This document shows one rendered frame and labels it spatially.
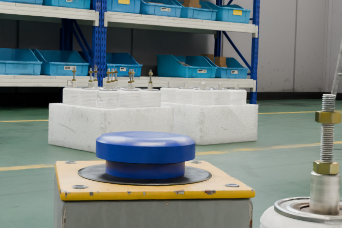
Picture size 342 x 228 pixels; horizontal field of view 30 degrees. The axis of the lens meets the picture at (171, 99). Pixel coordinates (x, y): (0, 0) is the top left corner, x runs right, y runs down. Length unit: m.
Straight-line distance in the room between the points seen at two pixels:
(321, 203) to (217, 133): 2.52
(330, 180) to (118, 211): 0.29
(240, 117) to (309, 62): 5.07
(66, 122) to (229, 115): 0.79
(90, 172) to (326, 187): 0.27
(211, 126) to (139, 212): 2.74
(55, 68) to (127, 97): 2.46
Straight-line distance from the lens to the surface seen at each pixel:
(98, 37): 5.23
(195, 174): 0.26
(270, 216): 0.49
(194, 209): 0.23
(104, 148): 0.25
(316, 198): 0.49
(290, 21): 7.86
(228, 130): 3.05
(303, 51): 8.03
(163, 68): 6.07
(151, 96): 2.74
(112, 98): 2.59
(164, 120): 2.75
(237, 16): 6.22
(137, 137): 0.25
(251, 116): 3.16
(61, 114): 2.77
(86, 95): 2.68
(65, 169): 0.27
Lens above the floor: 0.36
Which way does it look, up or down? 3 degrees down
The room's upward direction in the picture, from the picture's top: 2 degrees clockwise
